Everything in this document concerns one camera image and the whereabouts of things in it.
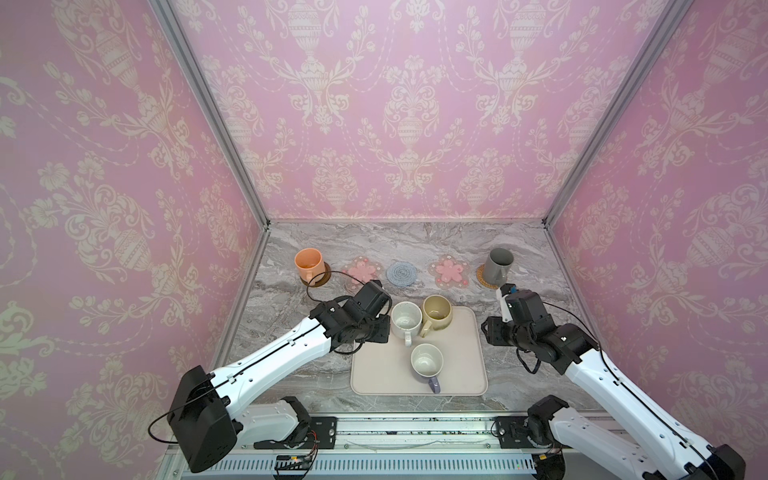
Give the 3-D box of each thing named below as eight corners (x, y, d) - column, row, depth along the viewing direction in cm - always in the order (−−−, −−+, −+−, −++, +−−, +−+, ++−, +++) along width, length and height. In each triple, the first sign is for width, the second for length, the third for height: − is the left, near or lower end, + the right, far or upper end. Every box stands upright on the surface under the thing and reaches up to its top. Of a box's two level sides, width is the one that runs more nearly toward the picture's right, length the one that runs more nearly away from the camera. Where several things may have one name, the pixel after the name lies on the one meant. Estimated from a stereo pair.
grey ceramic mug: (484, 291, 103) (494, 270, 94) (479, 270, 109) (488, 248, 99) (505, 291, 103) (517, 270, 94) (499, 270, 109) (510, 248, 99)
